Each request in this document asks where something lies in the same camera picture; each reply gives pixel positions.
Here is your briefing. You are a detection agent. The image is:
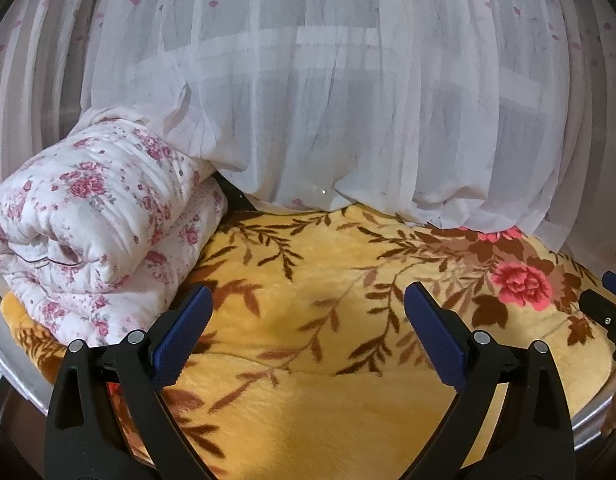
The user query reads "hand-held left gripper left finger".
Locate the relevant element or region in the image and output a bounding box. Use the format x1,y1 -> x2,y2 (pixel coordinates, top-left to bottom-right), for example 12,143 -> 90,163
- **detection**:
43,284 -> 214,480

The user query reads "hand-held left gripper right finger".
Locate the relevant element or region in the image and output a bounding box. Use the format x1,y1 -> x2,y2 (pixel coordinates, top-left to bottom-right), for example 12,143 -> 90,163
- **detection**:
404,281 -> 576,480

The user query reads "yellow floral blanket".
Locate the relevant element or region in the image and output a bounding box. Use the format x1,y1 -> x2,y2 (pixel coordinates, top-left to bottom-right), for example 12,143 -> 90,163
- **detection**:
0,202 -> 616,480

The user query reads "rolled pink floral quilt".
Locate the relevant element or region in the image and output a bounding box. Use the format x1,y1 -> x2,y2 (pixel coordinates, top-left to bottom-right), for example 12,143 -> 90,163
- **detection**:
0,107 -> 229,348

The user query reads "sheer white curtain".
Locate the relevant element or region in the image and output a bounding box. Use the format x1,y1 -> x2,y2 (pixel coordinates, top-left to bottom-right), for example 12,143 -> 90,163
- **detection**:
0,0 -> 616,273

